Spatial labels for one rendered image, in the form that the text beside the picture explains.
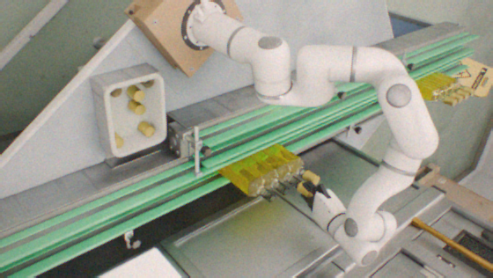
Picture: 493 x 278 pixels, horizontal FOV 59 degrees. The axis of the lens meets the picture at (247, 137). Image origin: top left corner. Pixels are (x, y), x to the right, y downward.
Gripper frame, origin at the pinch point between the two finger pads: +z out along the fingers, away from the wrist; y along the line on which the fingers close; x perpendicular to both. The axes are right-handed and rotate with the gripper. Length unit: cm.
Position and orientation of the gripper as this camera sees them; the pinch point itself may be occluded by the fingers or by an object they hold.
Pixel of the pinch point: (308, 191)
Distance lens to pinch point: 134.5
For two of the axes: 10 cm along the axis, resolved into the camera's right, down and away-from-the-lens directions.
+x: -9.0, 2.0, -3.9
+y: 0.4, -8.4, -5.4
